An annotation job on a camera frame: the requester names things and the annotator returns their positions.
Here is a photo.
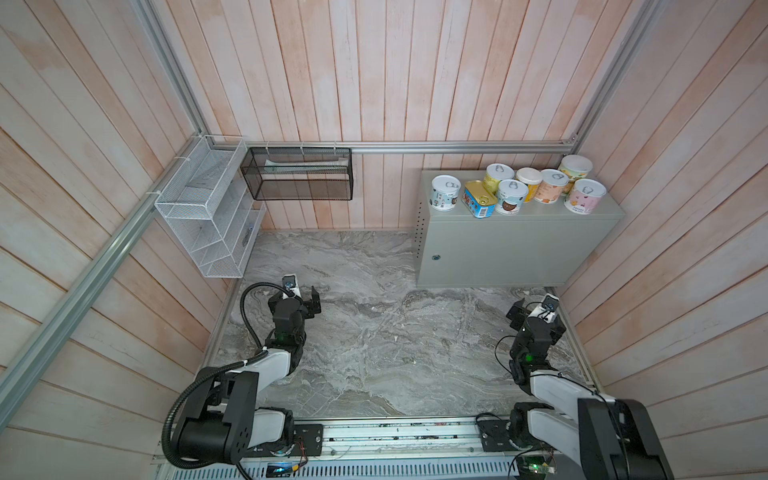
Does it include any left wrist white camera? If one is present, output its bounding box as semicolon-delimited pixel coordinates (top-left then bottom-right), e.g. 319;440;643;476
282;274;301;296

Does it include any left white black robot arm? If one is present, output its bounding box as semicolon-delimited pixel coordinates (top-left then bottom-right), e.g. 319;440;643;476
160;275;322;469

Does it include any pink label can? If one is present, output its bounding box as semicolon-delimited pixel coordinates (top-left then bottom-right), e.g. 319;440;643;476
564;178;608;215

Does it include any left aluminium frame rail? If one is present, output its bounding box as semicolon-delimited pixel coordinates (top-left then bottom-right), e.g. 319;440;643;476
1;133;204;429

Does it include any black corrugated cable conduit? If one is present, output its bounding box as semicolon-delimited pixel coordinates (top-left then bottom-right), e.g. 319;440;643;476
160;281;295;480

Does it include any black mesh wall basket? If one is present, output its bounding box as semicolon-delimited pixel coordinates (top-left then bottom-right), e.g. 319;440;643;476
240;146;354;201

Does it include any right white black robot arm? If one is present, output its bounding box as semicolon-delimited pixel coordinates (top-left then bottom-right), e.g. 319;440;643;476
507;294;673;479

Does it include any horizontal aluminium wall rail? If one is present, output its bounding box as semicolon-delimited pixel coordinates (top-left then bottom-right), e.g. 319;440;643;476
215;137;574;155

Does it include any orange yellow label can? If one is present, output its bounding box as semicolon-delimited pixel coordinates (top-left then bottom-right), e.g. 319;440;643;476
558;155;593;195

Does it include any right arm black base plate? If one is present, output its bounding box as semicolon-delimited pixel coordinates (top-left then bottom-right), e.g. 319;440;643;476
476;417;523;453

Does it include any blue label can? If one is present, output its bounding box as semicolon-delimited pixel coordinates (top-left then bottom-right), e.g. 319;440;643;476
495;179;529;216

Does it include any small brown white-lid can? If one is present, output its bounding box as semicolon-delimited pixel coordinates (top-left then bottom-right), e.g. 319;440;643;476
516;167;543;203

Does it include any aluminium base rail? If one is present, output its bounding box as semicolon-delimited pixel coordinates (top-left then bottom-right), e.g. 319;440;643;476
149;415;652;466

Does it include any brown label can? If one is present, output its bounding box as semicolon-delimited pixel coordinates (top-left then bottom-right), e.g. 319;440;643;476
534;169;570;204

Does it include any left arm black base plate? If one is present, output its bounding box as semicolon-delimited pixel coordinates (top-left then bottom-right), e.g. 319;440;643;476
259;423;324;457

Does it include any white wire mesh shelf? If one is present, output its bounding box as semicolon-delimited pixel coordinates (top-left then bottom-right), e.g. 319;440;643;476
155;135;266;279

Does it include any grey metal cabinet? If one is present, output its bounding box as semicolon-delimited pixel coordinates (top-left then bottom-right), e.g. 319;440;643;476
413;170;625;288

